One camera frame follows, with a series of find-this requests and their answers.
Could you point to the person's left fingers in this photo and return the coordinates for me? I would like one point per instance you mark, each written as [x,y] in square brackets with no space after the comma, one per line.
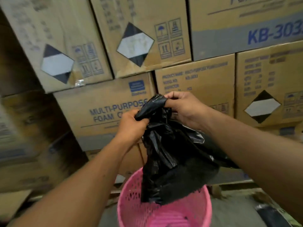
[142,122]

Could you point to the black plastic bag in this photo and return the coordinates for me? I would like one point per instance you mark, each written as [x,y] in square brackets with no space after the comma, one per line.
[175,158]

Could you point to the person's right forearm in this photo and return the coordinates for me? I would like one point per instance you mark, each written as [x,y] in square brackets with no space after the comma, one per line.
[258,160]

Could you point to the person's left forearm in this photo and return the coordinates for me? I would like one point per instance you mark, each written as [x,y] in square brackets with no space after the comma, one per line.
[80,186]

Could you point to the flat cardboard sheet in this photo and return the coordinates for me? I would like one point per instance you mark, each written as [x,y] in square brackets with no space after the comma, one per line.
[11,205]

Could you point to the person's right hand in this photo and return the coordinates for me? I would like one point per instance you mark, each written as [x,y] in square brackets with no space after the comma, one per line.
[189,108]

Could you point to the person's left hand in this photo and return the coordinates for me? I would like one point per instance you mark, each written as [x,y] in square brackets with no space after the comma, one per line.
[131,130]

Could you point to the pink plastic mesh basket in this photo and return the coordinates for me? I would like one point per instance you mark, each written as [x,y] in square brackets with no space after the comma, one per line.
[189,210]

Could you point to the stack of brown cardboard boxes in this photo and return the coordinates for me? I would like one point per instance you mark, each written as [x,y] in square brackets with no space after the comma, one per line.
[146,33]

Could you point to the person's right fingers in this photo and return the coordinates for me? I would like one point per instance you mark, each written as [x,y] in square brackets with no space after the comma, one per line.
[172,101]

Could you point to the dark crumpled plastic wrap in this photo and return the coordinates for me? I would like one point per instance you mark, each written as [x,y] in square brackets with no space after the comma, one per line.
[272,217]

